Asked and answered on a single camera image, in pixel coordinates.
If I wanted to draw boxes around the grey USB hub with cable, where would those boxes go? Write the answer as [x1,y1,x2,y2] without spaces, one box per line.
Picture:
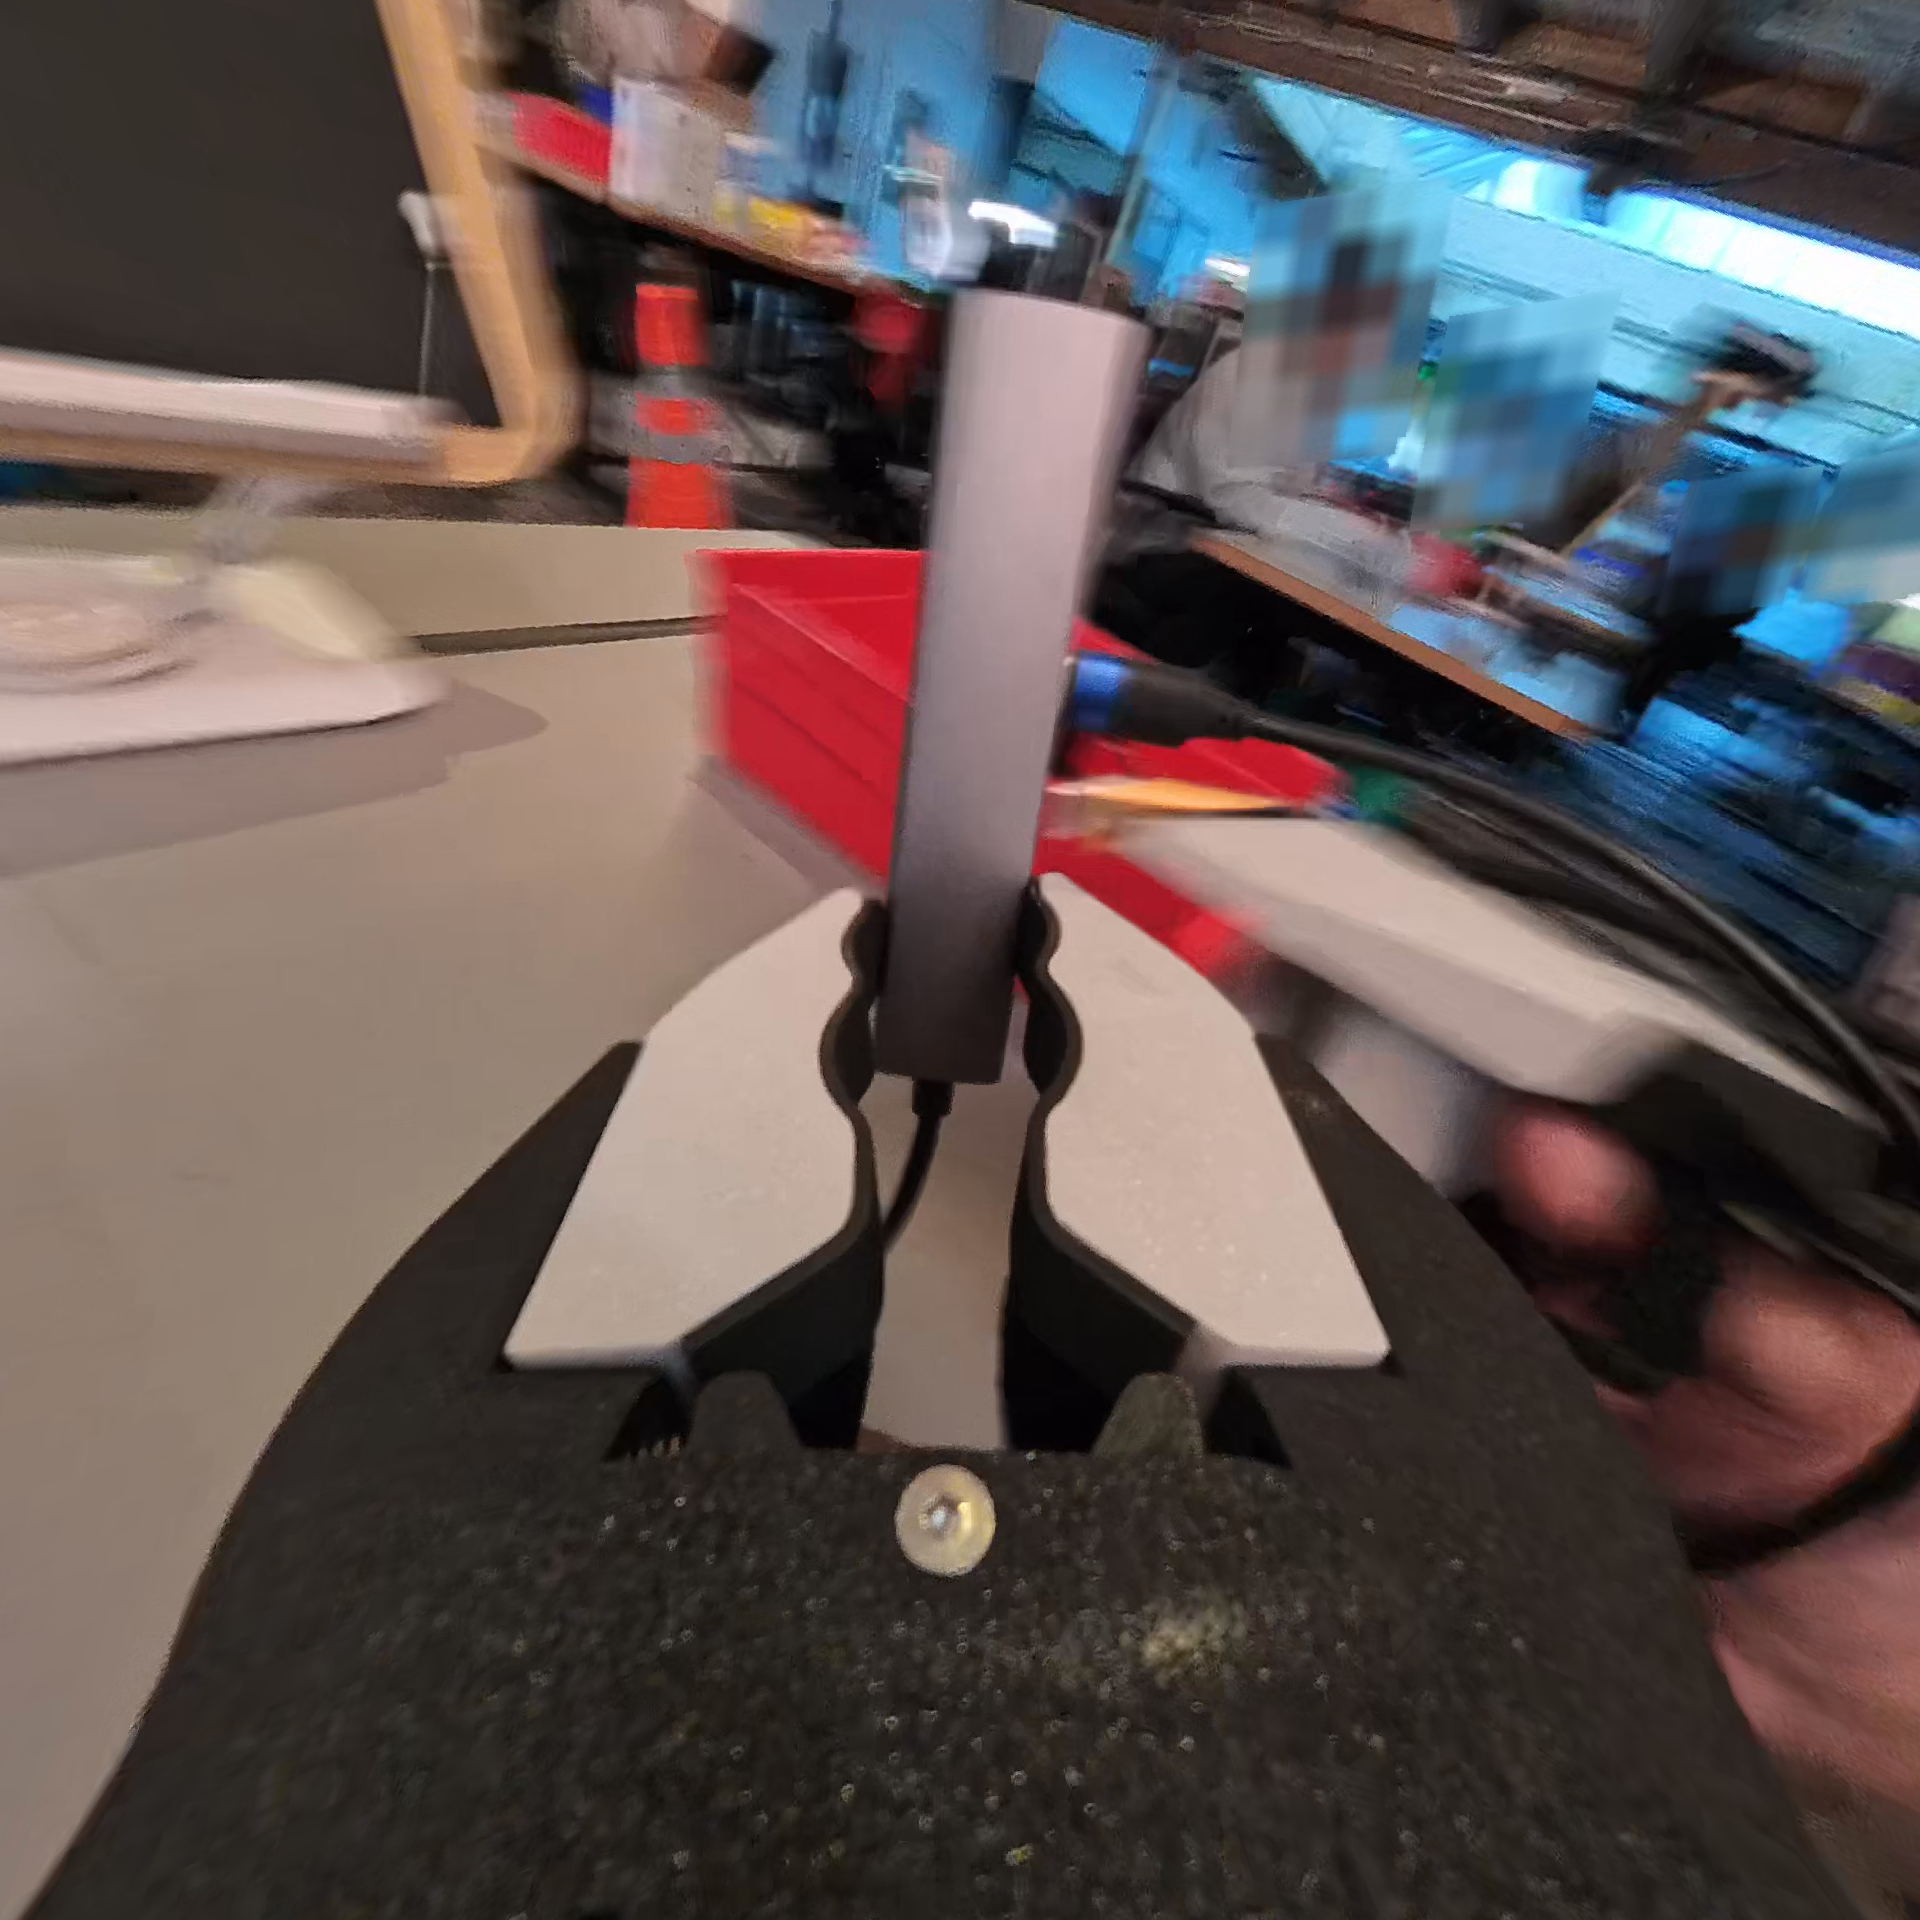
[871,291,1149,1250]

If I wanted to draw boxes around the white cardboard box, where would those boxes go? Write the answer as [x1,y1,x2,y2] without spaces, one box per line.
[606,82,726,213]

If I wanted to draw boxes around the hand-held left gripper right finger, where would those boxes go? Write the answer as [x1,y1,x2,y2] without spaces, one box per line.
[1006,874,1393,1448]

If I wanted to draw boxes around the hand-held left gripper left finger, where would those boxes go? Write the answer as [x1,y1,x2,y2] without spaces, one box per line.
[504,890,890,1448]

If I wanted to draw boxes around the wooden work table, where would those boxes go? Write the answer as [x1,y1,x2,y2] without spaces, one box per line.
[497,132,933,302]
[1197,529,1602,737]

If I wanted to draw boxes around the orange traffic cone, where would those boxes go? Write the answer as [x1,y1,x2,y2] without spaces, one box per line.
[623,278,739,529]

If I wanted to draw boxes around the black cable orange plugs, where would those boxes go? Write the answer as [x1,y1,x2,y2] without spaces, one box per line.
[1048,768,1920,1205]

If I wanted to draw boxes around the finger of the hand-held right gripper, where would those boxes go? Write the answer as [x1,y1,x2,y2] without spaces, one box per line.
[1298,1008,1505,1205]
[1129,826,1680,1108]

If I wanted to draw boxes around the red plastic bin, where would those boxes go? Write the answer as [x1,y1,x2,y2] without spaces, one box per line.
[688,548,1344,984]
[511,94,613,177]

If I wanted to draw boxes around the black cable blue plugs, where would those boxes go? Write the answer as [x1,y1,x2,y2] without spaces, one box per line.
[1066,651,1920,1148]

